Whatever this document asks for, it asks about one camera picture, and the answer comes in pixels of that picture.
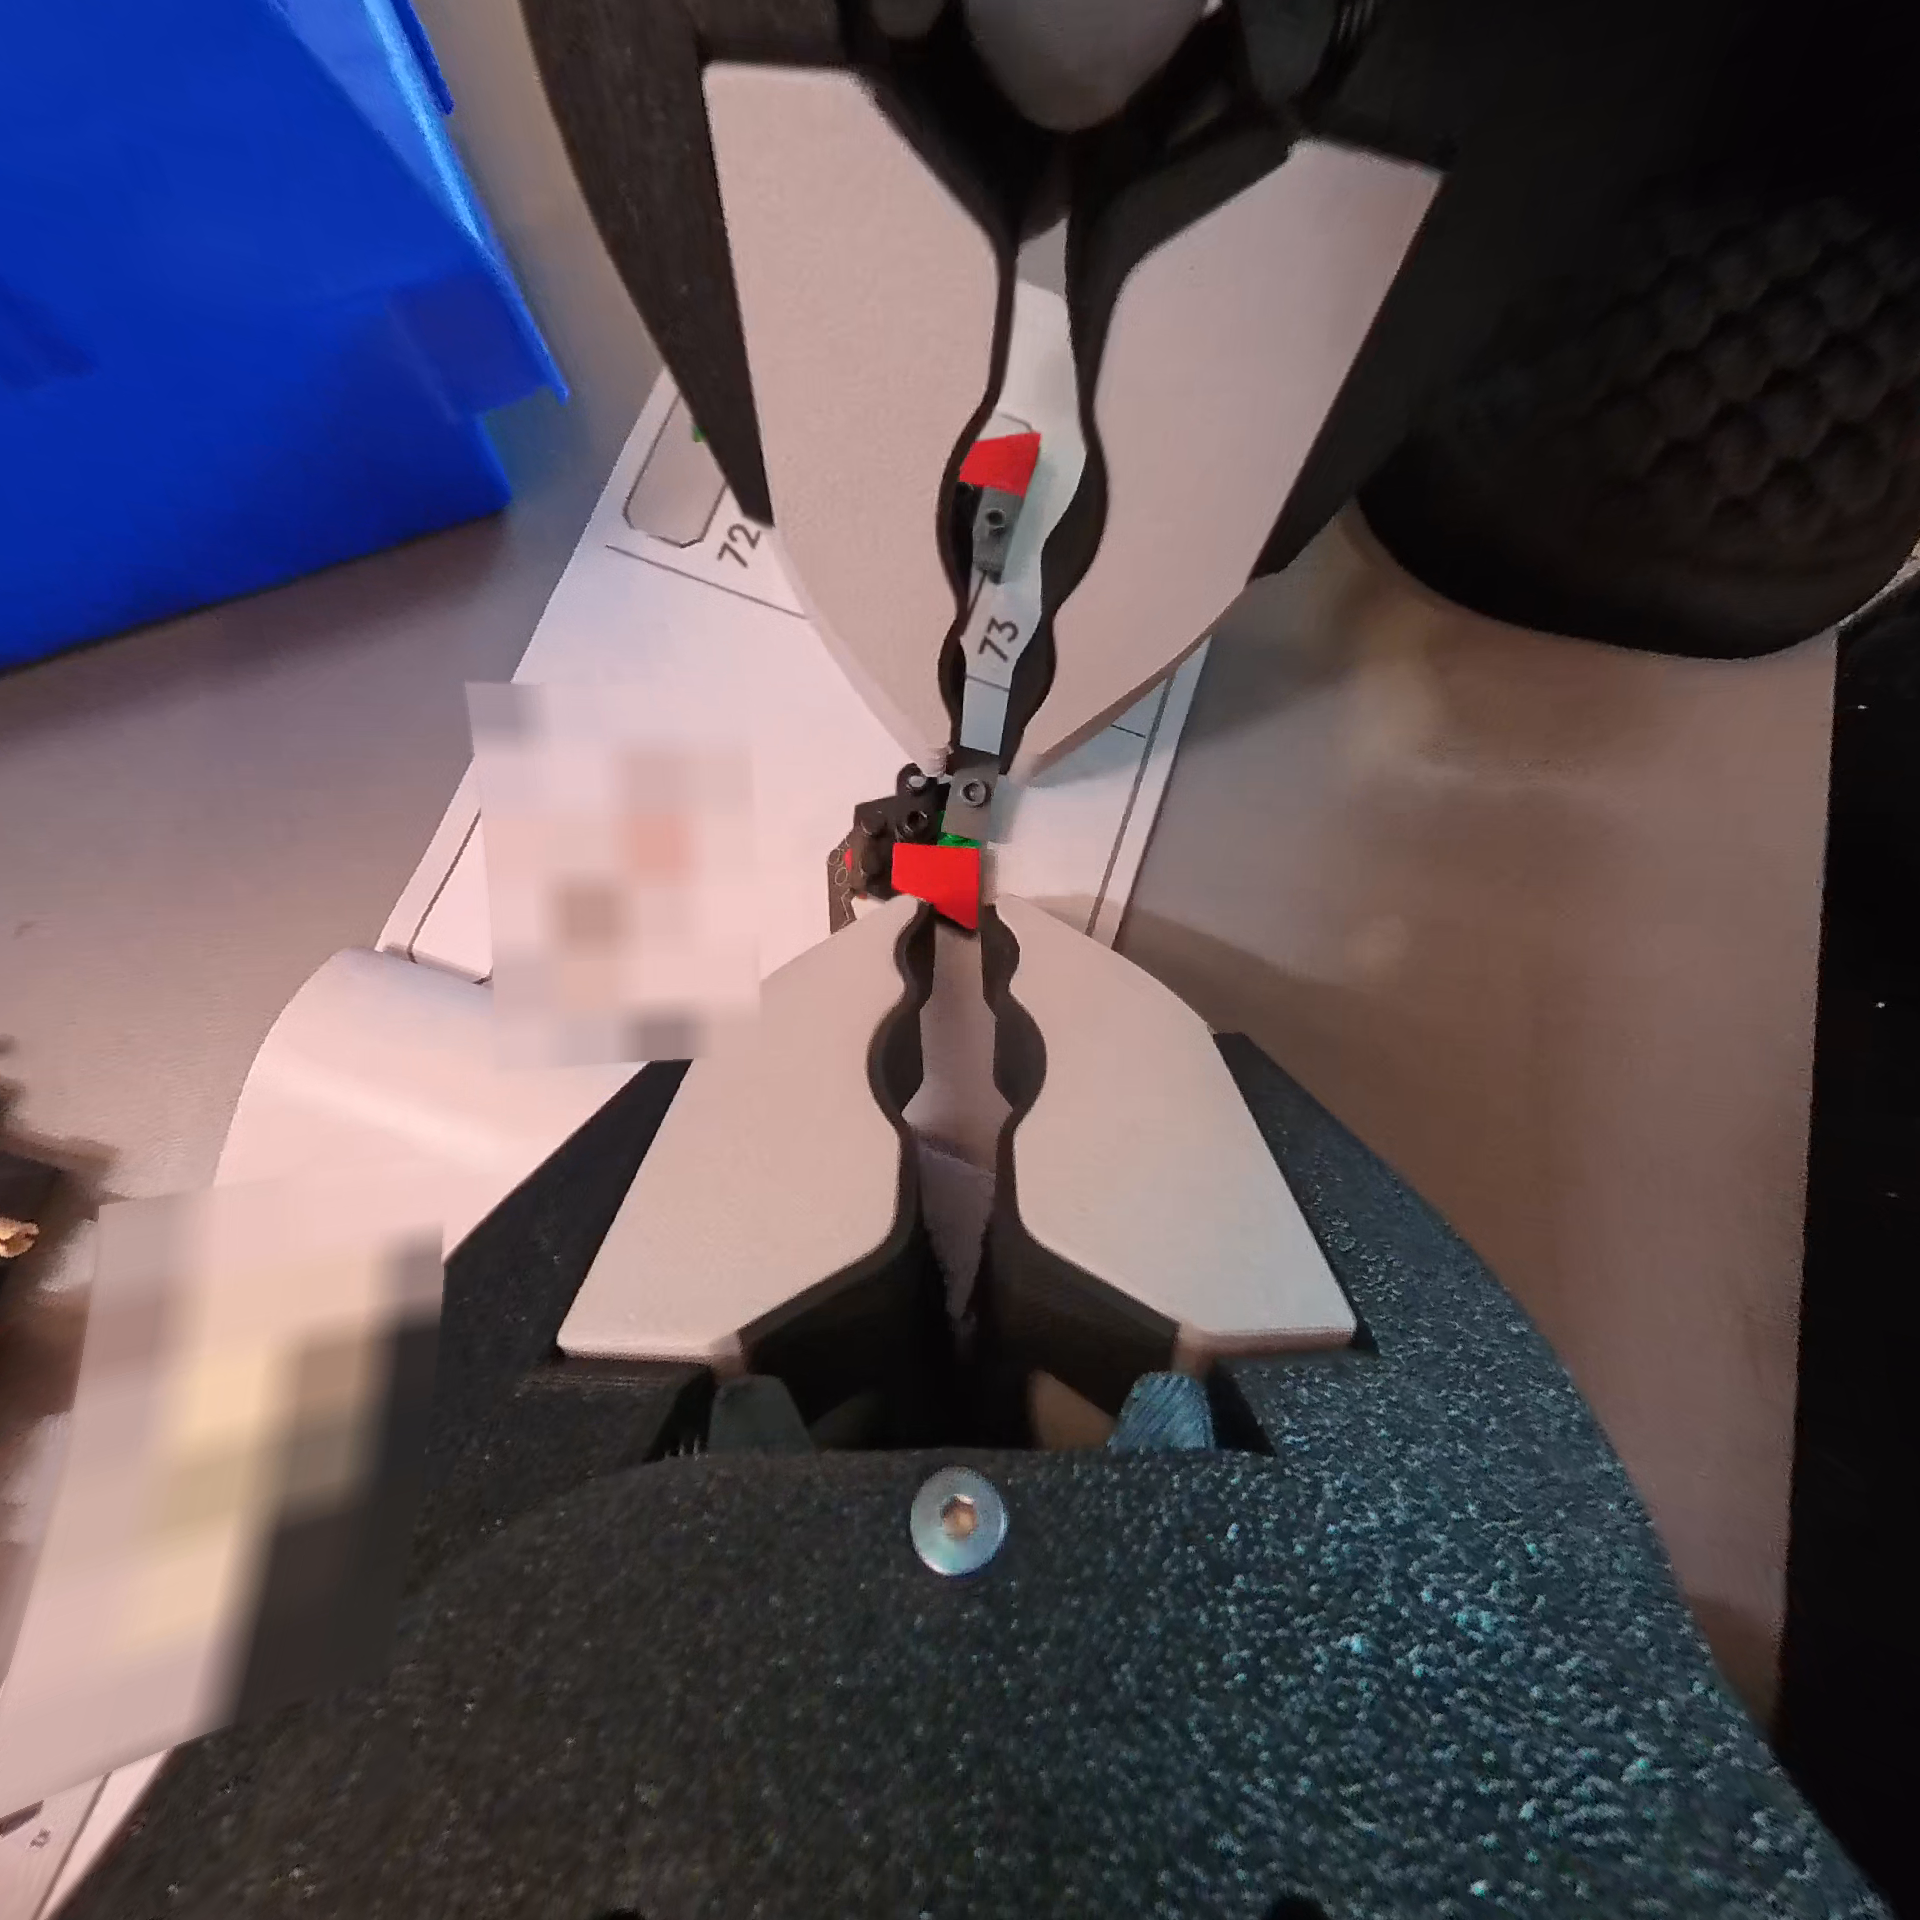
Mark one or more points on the toy brick instruction booklet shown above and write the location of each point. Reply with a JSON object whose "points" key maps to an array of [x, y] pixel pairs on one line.
{"points": [[645, 633]]}

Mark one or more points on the red and black toy brick assembly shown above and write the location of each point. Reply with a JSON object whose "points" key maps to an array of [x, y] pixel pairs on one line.
{"points": [[938, 874]]}

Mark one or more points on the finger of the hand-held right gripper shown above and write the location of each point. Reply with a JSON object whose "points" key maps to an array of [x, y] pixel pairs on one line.
{"points": [[855, 376], [1248, 376]]}

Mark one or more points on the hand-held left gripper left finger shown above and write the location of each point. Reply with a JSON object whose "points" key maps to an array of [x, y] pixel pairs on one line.
{"points": [[748, 1169]]}

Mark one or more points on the black panel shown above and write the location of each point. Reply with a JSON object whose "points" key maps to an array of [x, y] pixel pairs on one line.
{"points": [[1860, 1200]]}

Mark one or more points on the blue plastic bin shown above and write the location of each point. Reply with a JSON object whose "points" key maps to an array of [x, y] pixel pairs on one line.
{"points": [[226, 302]]}

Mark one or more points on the pile of toy bricks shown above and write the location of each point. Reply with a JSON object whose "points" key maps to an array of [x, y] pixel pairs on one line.
{"points": [[46, 1179]]}

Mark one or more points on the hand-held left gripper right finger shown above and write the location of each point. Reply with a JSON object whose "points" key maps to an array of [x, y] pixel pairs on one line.
{"points": [[1156, 1169]]}

